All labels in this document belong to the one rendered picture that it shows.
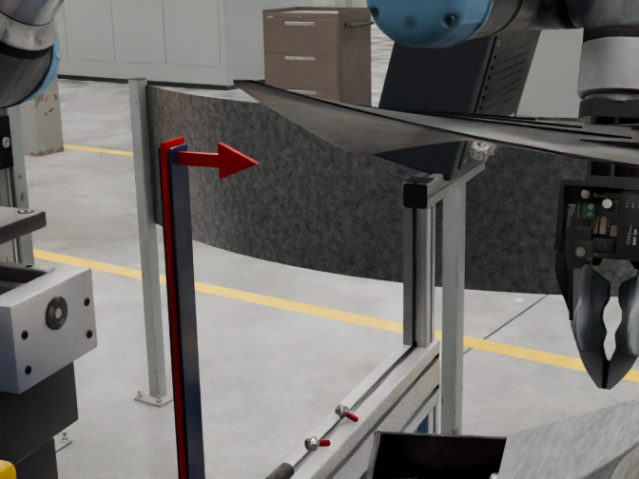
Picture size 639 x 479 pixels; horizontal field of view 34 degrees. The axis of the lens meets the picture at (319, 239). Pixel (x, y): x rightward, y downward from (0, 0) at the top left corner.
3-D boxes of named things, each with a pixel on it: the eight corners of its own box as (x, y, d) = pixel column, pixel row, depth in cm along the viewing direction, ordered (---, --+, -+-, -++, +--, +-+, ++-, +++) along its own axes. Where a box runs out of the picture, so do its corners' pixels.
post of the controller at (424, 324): (426, 349, 123) (427, 182, 118) (402, 345, 124) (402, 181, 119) (435, 339, 125) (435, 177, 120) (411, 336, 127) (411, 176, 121)
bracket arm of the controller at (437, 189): (427, 210, 118) (427, 183, 118) (401, 208, 120) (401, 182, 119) (485, 169, 139) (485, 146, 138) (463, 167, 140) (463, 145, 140)
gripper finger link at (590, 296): (551, 388, 77) (563, 261, 77) (566, 381, 82) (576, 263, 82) (594, 393, 75) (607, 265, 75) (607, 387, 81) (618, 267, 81)
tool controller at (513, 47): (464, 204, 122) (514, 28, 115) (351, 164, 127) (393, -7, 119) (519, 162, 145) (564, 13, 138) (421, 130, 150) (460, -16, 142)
